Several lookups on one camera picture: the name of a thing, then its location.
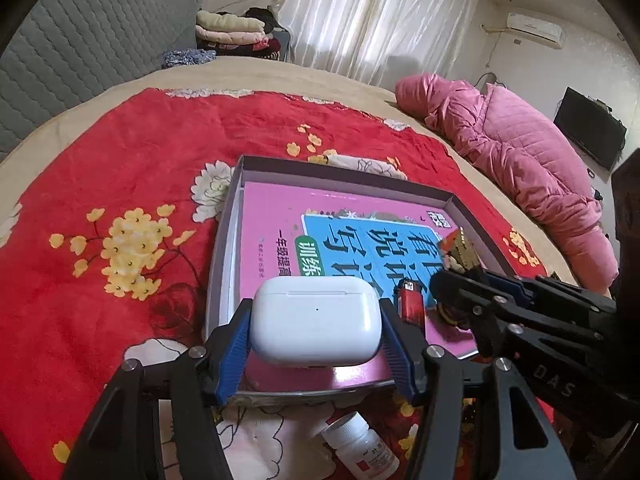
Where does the red lighter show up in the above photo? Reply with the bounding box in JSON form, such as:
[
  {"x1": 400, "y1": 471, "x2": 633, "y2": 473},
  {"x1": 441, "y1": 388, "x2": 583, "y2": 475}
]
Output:
[{"x1": 395, "y1": 280, "x2": 426, "y2": 326}]

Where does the beige folded blanket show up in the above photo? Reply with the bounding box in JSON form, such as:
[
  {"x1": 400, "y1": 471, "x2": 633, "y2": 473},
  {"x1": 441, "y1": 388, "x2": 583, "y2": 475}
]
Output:
[{"x1": 196, "y1": 10, "x2": 266, "y2": 36}]

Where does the white air conditioner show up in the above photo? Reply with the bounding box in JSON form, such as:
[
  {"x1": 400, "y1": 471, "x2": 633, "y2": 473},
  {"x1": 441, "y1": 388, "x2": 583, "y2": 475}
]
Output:
[{"x1": 506, "y1": 11, "x2": 566, "y2": 50}]

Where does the pink folded cloth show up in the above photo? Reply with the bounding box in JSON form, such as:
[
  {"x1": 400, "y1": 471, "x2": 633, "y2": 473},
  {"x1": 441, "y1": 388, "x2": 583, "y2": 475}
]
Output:
[{"x1": 197, "y1": 27, "x2": 268, "y2": 49}]

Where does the blue patterned cloth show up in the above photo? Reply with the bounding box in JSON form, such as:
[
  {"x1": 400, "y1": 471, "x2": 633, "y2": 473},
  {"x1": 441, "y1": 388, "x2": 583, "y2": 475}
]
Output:
[{"x1": 161, "y1": 49, "x2": 218, "y2": 70}]

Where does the black television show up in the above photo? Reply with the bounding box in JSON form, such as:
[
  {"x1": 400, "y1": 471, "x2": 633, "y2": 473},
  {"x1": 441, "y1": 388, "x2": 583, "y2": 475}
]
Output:
[{"x1": 552, "y1": 86, "x2": 628, "y2": 172}]

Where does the pink book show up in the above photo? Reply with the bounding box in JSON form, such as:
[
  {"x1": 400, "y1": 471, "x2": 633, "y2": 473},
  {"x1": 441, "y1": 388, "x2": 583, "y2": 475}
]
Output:
[{"x1": 235, "y1": 182, "x2": 481, "y2": 386}]

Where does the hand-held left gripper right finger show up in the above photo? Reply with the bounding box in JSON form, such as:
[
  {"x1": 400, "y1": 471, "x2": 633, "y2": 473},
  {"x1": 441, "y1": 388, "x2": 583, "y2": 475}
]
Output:
[{"x1": 377, "y1": 297, "x2": 571, "y2": 480}]

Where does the white medicine bottle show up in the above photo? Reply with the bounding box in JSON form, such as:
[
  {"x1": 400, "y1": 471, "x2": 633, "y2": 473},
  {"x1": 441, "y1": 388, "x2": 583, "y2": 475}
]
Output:
[{"x1": 320, "y1": 411, "x2": 401, "y2": 480}]

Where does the grey quilted headboard cover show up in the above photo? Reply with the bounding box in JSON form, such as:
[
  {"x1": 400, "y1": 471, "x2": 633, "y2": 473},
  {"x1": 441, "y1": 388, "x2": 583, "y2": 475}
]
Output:
[{"x1": 0, "y1": 0, "x2": 198, "y2": 161}]

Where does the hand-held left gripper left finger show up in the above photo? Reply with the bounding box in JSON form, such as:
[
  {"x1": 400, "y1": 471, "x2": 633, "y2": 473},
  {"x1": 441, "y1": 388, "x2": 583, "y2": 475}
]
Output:
[{"x1": 75, "y1": 297, "x2": 253, "y2": 480}]

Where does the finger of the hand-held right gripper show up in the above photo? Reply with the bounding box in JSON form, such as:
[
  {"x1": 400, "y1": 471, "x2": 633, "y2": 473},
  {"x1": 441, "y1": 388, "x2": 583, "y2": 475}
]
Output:
[
  {"x1": 430, "y1": 270, "x2": 518, "y2": 360},
  {"x1": 467, "y1": 267, "x2": 617, "y2": 315}
]

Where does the grey cardboard box tray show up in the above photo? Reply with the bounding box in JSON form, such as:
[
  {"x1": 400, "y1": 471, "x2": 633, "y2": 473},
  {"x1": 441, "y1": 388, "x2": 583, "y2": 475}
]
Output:
[{"x1": 202, "y1": 155, "x2": 521, "y2": 408}]

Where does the white curtain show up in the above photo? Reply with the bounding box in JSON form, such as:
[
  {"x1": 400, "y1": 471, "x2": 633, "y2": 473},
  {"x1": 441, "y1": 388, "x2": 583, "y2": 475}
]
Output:
[{"x1": 272, "y1": 0, "x2": 483, "y2": 88}]

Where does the black clothes heap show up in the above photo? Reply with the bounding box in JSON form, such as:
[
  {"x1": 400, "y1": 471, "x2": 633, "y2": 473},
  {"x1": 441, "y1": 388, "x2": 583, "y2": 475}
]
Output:
[{"x1": 245, "y1": 7, "x2": 281, "y2": 33}]

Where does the white earbuds case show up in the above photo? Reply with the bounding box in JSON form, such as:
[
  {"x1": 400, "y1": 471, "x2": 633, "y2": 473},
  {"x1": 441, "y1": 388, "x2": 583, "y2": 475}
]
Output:
[{"x1": 250, "y1": 276, "x2": 383, "y2": 367}]

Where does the red floral blanket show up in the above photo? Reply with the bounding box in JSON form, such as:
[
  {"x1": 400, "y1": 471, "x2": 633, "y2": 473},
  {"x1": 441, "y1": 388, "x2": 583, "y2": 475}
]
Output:
[{"x1": 0, "y1": 87, "x2": 556, "y2": 480}]

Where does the pink quilted duvet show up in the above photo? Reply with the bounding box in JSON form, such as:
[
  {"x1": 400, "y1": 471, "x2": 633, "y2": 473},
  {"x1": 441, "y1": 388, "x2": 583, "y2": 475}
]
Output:
[{"x1": 395, "y1": 72, "x2": 621, "y2": 293}]

